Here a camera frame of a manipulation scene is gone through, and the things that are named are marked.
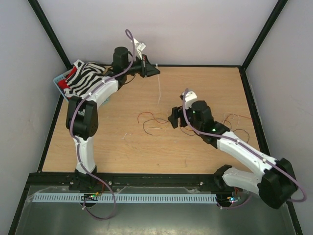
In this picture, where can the blue plastic basket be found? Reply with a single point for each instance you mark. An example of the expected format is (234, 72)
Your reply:
(99, 94)

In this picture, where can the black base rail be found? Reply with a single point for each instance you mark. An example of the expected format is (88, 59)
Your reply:
(202, 182)

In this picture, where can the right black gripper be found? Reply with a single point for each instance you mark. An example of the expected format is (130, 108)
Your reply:
(177, 113)

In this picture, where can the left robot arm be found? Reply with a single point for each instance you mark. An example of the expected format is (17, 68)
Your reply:
(82, 115)

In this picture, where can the green circuit board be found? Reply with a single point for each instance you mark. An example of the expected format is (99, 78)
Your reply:
(234, 199)
(90, 197)

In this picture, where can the zebra striped cloth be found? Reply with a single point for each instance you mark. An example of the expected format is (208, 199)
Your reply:
(87, 77)

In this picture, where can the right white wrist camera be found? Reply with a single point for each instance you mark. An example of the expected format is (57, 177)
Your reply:
(189, 98)

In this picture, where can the right green circuit board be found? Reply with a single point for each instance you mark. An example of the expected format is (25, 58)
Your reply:
(234, 199)

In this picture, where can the light blue slotted cable duct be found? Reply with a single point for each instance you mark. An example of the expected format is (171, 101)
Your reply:
(129, 198)

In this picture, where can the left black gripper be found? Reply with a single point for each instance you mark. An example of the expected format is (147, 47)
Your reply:
(147, 69)

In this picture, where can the white zip tie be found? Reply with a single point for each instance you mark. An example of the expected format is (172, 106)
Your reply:
(159, 86)

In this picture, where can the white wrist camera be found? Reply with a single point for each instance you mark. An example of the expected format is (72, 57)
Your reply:
(189, 98)
(139, 46)

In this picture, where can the left green circuit board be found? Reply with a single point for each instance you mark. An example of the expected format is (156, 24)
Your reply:
(90, 197)

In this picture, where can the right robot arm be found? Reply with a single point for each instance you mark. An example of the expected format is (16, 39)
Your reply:
(271, 179)

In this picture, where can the red cloth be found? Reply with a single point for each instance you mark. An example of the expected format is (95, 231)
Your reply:
(62, 84)

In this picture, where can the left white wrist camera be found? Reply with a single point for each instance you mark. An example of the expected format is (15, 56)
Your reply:
(139, 46)

